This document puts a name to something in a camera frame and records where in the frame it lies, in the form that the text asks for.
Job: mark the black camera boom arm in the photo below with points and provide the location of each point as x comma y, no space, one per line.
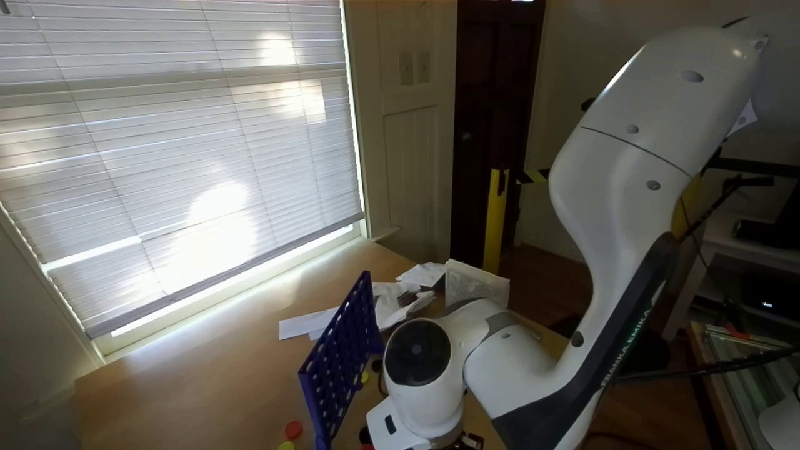
750,166

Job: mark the stack of white green boards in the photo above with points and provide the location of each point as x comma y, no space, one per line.
750,409

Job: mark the yellow game disc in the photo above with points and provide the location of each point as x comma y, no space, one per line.
365,378
286,446

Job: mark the white desk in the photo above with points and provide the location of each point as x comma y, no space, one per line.
732,250

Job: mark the red game disc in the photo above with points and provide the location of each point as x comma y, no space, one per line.
294,430

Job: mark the black device on desk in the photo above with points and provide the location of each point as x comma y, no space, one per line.
765,233

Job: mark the black box under desk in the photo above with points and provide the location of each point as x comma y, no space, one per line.
771,295

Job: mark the yellow black striped bar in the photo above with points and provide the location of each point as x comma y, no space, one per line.
539,175

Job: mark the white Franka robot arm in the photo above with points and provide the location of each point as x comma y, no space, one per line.
632,166

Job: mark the white paper sheet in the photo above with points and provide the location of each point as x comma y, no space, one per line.
391,313
306,325
422,274

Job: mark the white wall switch plate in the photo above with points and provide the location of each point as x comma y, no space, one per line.
422,65

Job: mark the yellow post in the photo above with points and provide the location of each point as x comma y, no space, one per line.
496,221

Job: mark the blue connect four grid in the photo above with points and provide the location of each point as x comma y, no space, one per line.
339,365

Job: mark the dark wooden door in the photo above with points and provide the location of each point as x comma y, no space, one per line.
491,101

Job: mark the large white window blind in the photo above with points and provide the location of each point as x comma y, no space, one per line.
165,166

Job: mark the white panel door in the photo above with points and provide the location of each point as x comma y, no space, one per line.
407,166

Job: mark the beige cardboard box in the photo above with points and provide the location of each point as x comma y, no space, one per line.
476,288

